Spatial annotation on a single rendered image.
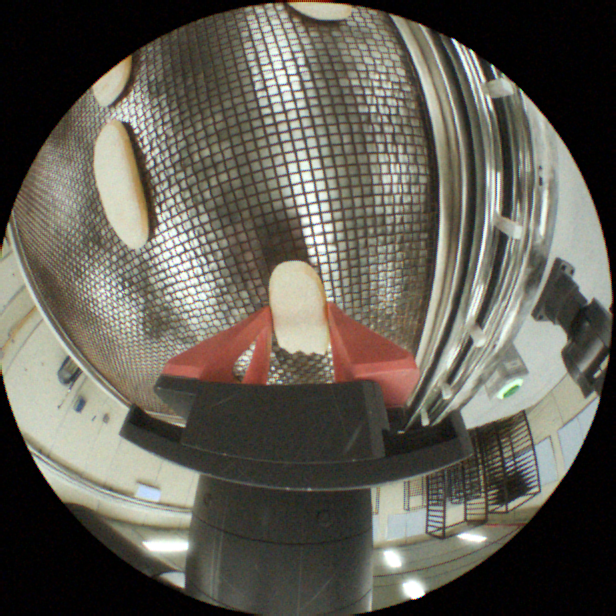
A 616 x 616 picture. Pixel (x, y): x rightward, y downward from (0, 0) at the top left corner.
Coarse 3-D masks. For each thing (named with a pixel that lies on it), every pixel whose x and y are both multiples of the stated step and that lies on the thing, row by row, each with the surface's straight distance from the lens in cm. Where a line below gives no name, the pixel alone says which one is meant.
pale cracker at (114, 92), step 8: (128, 56) 20; (120, 64) 19; (128, 64) 19; (112, 72) 19; (120, 72) 19; (128, 72) 19; (104, 80) 20; (112, 80) 19; (120, 80) 18; (96, 88) 20; (104, 88) 19; (112, 88) 18; (120, 88) 18; (96, 96) 20; (104, 96) 19; (112, 96) 18; (104, 104) 19
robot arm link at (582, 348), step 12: (576, 324) 41; (588, 324) 36; (576, 336) 38; (588, 336) 36; (576, 348) 37; (588, 348) 36; (600, 348) 36; (576, 360) 37; (588, 360) 37; (600, 360) 38; (588, 372) 38
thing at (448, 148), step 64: (320, 64) 13; (384, 64) 14; (64, 128) 25; (192, 128) 13; (256, 128) 11; (448, 128) 14; (64, 192) 23; (256, 192) 11; (384, 192) 12; (448, 192) 14; (64, 256) 26; (320, 256) 11; (448, 256) 15; (64, 320) 37; (384, 320) 15; (128, 384) 37
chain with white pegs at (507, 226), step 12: (480, 60) 28; (492, 84) 25; (504, 84) 24; (492, 96) 26; (504, 156) 24; (504, 168) 24; (504, 180) 24; (504, 192) 24; (504, 204) 24; (504, 216) 24; (504, 228) 23; (516, 228) 22; (492, 276) 26; (480, 312) 29; (480, 336) 28; (444, 384) 39; (444, 396) 38; (420, 420) 56
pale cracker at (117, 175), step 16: (112, 128) 16; (96, 144) 17; (112, 144) 15; (128, 144) 15; (96, 160) 17; (112, 160) 15; (128, 160) 14; (96, 176) 17; (112, 176) 15; (128, 176) 14; (112, 192) 15; (128, 192) 14; (112, 208) 15; (128, 208) 14; (144, 208) 14; (112, 224) 15; (128, 224) 14; (144, 224) 14; (128, 240) 15; (144, 240) 14
